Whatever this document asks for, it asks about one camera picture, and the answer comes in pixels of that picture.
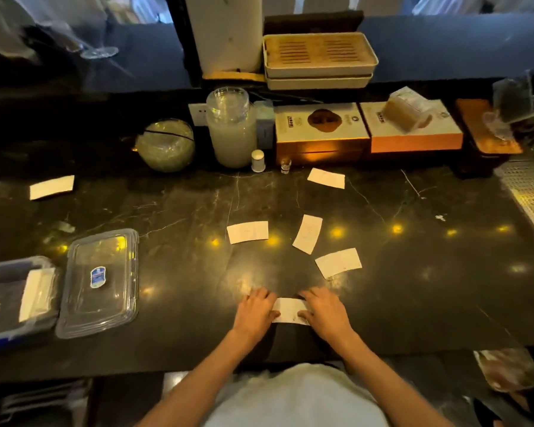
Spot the person's left hand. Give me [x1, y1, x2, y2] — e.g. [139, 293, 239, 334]
[232, 287, 281, 344]

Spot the person's right hand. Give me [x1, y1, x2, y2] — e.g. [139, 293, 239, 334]
[297, 286, 354, 345]

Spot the person's left forearm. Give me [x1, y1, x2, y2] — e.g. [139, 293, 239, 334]
[136, 330, 258, 427]

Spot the person's right forearm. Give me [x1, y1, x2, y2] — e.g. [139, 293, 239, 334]
[336, 330, 454, 427]

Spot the person's white shirt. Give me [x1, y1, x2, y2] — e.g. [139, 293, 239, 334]
[203, 363, 390, 427]

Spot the clear plastic container lid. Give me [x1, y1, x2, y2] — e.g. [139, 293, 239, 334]
[55, 228, 140, 340]

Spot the white box with brown emblem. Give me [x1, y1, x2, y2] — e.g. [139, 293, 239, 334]
[274, 102, 371, 165]

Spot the small light blue box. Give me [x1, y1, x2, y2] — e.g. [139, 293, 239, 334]
[255, 100, 276, 150]

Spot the patterned bag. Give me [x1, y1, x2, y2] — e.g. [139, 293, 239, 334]
[473, 348, 534, 393]

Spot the white and orange box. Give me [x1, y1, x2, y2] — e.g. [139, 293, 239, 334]
[360, 99, 464, 154]

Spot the clear wrapped packet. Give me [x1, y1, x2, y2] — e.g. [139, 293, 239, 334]
[383, 86, 433, 134]

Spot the stack of white paper slips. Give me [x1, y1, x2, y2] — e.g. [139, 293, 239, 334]
[18, 267, 56, 323]

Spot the metal perforated drain grid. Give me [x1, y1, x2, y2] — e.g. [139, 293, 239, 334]
[494, 160, 534, 250]

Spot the beige slatted tea tray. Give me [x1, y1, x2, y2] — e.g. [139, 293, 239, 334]
[262, 32, 379, 91]

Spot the clear plastic storage box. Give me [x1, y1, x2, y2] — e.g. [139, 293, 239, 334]
[0, 256, 61, 352]

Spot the orange tray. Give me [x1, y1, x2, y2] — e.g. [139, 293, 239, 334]
[455, 98, 524, 155]

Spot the white cylindrical column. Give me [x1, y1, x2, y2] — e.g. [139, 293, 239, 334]
[183, 0, 264, 76]

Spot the wine glass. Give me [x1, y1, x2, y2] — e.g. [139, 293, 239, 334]
[53, 22, 120, 60]

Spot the white wall socket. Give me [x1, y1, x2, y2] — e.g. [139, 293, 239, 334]
[188, 103, 209, 128]

